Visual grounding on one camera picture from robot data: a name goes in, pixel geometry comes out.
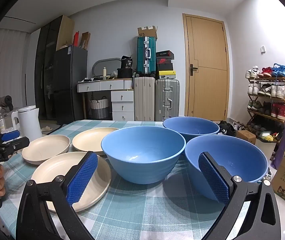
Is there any loose scattered shoes group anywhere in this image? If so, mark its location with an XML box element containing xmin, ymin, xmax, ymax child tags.
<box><xmin>217</xmin><ymin>120</ymin><xmax>248</xmax><ymax>137</ymax></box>

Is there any oval grey-framed mirror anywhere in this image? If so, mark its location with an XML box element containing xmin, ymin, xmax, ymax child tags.
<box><xmin>92</xmin><ymin>58</ymin><xmax>122</xmax><ymax>78</ymax></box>

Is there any tall thin cardboard box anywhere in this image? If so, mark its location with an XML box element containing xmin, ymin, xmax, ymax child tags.
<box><xmin>79</xmin><ymin>32</ymin><xmax>91</xmax><ymax>50</ymax></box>

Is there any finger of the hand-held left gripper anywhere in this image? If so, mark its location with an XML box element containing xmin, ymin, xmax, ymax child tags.
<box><xmin>0</xmin><ymin>130</ymin><xmax>20</xmax><ymax>144</ymax></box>
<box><xmin>7</xmin><ymin>137</ymin><xmax>30</xmax><ymax>153</ymax></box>

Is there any beige suitcase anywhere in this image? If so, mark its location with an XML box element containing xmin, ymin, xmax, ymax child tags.
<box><xmin>134</xmin><ymin>77</ymin><xmax>156</xmax><ymax>122</ymax></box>

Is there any dark grey refrigerator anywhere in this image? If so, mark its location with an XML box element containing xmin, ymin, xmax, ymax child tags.
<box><xmin>52</xmin><ymin>45</ymin><xmax>88</xmax><ymax>125</ymax></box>

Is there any flat cardboard sheet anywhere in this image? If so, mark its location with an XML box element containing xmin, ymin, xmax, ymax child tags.
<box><xmin>56</xmin><ymin>15</ymin><xmax>75</xmax><ymax>52</ymax></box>

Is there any silver suitcase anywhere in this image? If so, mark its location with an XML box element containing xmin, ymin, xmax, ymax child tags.
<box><xmin>155</xmin><ymin>78</ymin><xmax>180</xmax><ymax>122</ymax></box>

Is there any blue bowl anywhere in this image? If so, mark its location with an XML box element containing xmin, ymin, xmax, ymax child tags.
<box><xmin>163</xmin><ymin>116</ymin><xmax>220</xmax><ymax>143</ymax></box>
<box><xmin>185</xmin><ymin>135</ymin><xmax>268</xmax><ymax>202</ymax></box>
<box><xmin>101</xmin><ymin>126</ymin><xmax>186</xmax><ymax>184</ymax></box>

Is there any black glass cabinet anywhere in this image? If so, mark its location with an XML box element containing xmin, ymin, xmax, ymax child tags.
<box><xmin>35</xmin><ymin>15</ymin><xmax>63</xmax><ymax>120</ymax></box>

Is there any white desk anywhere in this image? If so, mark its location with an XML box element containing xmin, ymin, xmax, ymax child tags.
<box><xmin>77</xmin><ymin>78</ymin><xmax>134</xmax><ymax>113</ymax></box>

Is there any white trash bin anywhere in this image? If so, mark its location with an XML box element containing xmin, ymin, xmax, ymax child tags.
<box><xmin>254</xmin><ymin>134</ymin><xmax>278</xmax><ymax>161</ymax></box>

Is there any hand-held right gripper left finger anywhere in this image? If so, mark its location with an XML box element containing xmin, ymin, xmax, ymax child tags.
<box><xmin>16</xmin><ymin>151</ymin><xmax>99</xmax><ymax>240</ymax></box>

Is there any teal suitcase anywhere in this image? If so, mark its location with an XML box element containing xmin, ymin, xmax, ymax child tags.
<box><xmin>136</xmin><ymin>36</ymin><xmax>157</xmax><ymax>77</ymax></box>

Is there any white electric kettle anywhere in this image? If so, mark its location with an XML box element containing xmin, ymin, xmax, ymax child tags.
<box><xmin>11</xmin><ymin>105</ymin><xmax>43</xmax><ymax>142</ymax></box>

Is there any cream plate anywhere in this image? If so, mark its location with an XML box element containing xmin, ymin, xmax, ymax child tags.
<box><xmin>72</xmin><ymin>127</ymin><xmax>120</xmax><ymax>156</ymax></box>
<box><xmin>31</xmin><ymin>151</ymin><xmax>111</xmax><ymax>213</ymax></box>
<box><xmin>22</xmin><ymin>134</ymin><xmax>71</xmax><ymax>165</ymax></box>

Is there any small brown cardboard box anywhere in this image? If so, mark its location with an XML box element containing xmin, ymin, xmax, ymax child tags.
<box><xmin>236</xmin><ymin>130</ymin><xmax>257</xmax><ymax>145</ymax></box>

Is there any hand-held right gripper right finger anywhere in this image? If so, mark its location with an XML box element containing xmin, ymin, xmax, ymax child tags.
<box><xmin>198</xmin><ymin>152</ymin><xmax>282</xmax><ymax>240</ymax></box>

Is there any grey white woven basket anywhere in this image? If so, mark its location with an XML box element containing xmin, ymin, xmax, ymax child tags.
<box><xmin>90</xmin><ymin>96</ymin><xmax>110</xmax><ymax>119</ymax></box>

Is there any wooden door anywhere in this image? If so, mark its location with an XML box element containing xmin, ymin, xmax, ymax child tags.
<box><xmin>182</xmin><ymin>14</ymin><xmax>230</xmax><ymax>122</ymax></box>

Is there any white curtain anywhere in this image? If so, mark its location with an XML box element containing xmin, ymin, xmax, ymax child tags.
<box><xmin>0</xmin><ymin>27</ymin><xmax>31</xmax><ymax>105</ymax></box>

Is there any black printed bag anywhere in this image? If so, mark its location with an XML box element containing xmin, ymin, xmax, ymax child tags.
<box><xmin>121</xmin><ymin>55</ymin><xmax>135</xmax><ymax>69</ymax></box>

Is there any white drawer cabinet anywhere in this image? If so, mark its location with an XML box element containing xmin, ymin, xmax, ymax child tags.
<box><xmin>111</xmin><ymin>90</ymin><xmax>135</xmax><ymax>121</ymax></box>

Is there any yellow white shoe box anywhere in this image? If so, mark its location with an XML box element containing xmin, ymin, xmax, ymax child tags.
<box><xmin>158</xmin><ymin>70</ymin><xmax>174</xmax><ymax>79</ymax></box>

